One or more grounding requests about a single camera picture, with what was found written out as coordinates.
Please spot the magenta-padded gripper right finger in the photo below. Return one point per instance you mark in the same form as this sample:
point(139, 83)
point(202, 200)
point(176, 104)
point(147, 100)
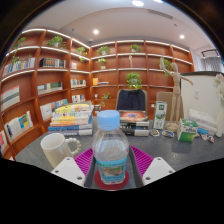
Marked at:
point(158, 170)

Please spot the wooden shelf unit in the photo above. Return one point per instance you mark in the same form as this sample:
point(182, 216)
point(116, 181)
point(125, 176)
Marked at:
point(60, 76)

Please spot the small colourful badge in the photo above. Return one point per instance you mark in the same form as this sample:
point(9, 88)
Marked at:
point(206, 137)
point(167, 134)
point(154, 133)

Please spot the clear blue-capped water bottle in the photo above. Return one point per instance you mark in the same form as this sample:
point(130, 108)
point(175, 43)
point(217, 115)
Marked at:
point(110, 150)

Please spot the ceiling air vent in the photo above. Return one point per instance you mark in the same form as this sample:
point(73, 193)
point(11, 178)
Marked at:
point(160, 14)

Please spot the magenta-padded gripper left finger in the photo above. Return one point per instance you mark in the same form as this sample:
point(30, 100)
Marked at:
point(68, 171)

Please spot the beige chair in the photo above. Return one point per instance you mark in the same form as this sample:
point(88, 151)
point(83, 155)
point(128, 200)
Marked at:
point(164, 100)

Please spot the green white drink carton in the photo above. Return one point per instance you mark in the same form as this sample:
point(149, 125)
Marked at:
point(160, 115)

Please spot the black track light rail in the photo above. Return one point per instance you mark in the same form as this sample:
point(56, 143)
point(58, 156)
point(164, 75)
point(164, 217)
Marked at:
point(210, 51)

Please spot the white mug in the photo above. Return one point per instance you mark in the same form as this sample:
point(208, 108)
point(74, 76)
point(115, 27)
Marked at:
point(53, 148)

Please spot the white wall switch plate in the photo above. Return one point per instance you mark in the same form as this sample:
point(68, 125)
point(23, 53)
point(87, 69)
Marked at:
point(196, 94)

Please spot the branched ceiling lamp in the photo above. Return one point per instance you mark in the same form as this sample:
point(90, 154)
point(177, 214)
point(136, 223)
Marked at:
point(138, 3)

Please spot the dark chair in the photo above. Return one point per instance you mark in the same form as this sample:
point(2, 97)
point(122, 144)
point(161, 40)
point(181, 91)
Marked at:
point(131, 100)

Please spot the colourful book stack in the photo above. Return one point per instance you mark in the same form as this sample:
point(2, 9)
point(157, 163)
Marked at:
point(71, 120)

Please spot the grey curtain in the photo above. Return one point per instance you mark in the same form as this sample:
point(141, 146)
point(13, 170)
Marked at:
point(211, 64)

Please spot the recessed ceiling light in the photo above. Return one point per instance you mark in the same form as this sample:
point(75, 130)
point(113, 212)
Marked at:
point(182, 36)
point(96, 32)

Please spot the dark book stack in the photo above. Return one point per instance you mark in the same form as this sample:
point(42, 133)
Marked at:
point(134, 123)

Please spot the wooden artist mannequin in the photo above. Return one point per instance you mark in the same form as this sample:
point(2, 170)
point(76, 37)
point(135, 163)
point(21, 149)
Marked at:
point(176, 100)

